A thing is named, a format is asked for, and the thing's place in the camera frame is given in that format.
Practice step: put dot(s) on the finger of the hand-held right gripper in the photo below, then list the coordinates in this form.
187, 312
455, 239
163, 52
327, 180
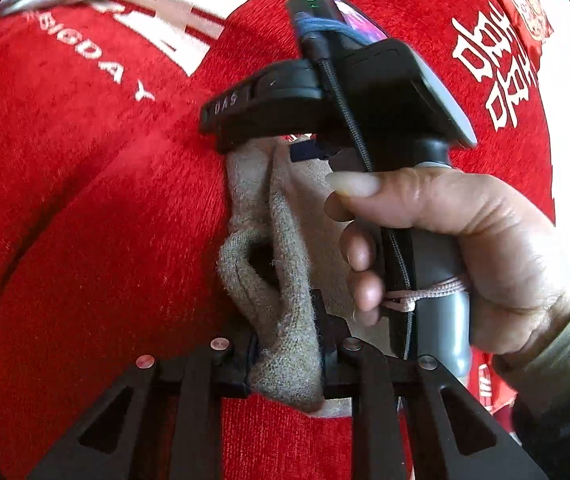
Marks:
305, 152

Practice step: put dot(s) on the person's right hand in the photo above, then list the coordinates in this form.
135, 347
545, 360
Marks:
490, 240

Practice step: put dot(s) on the beige knitted sock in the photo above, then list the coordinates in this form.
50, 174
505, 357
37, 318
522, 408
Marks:
285, 310

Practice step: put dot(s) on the red printed sofa blanket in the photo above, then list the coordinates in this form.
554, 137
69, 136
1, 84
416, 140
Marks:
90, 210

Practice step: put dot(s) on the red embroidered cushion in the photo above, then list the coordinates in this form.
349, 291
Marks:
525, 0

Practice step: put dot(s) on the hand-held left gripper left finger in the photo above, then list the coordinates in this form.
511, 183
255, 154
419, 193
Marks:
200, 390

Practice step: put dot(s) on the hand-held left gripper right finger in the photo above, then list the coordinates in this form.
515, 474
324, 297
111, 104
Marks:
380, 400

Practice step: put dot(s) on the person's right forearm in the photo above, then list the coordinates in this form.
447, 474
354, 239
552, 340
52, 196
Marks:
557, 360

